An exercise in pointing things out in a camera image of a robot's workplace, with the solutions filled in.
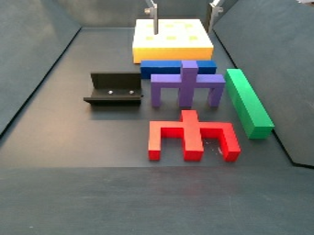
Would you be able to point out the black angled bracket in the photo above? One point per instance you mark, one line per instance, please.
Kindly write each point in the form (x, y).
(115, 88)

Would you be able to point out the green rectangular block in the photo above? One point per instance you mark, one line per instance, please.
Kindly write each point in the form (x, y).
(255, 120)

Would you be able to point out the red E-shaped block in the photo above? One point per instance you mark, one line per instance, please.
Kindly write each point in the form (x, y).
(191, 131)

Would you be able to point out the yellow board with slots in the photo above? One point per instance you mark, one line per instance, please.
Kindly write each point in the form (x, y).
(180, 40)

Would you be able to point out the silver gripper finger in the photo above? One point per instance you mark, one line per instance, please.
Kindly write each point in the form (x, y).
(151, 11)
(215, 9)

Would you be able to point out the purple E-shaped block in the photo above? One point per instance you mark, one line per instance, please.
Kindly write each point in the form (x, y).
(187, 81)

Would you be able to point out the blue rectangular block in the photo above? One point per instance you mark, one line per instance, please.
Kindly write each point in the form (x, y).
(171, 67)

